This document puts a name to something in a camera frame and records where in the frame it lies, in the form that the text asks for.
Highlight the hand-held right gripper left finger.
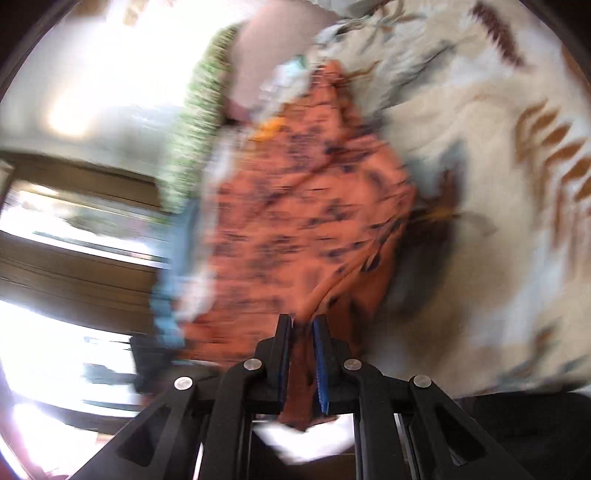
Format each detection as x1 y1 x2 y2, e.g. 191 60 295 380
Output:
69 314 294 480

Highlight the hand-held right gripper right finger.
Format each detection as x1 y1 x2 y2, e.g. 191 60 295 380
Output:
311 315 539 480

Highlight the orange floral shirt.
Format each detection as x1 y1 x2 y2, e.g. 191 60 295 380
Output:
178 60 415 432

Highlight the blue striped garment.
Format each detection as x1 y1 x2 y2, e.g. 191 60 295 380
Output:
148 272 186 348

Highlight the wooden door with stained glass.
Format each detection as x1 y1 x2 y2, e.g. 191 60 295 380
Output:
0 147 172 437

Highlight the folded blue cloth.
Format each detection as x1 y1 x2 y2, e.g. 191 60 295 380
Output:
167 202 205 278

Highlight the green checkered pillow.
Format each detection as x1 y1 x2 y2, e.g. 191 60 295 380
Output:
159 25 240 214

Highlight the leaf print quilt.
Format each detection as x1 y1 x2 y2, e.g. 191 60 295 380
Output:
259 0 591 402

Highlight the pink bed sheet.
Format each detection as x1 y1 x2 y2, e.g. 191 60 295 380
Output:
228 0 340 123

